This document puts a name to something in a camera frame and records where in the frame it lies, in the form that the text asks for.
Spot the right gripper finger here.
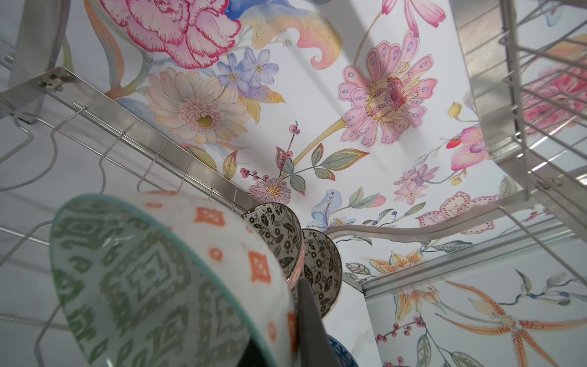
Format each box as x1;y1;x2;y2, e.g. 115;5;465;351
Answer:
297;278;339;367

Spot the blue triangle pattern bowl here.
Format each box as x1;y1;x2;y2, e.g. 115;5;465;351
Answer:
327;334;359;367

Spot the green leaf pattern bowl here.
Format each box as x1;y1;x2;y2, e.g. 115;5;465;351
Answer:
299;229;342;319

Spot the orange pattern bowl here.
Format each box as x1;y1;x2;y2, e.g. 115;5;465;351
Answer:
241;203;305;290

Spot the green geometric pattern bowl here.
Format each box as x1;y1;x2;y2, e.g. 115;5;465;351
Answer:
50;191;300;366

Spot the steel two-tier dish rack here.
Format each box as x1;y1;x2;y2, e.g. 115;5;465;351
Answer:
1;1;586;366

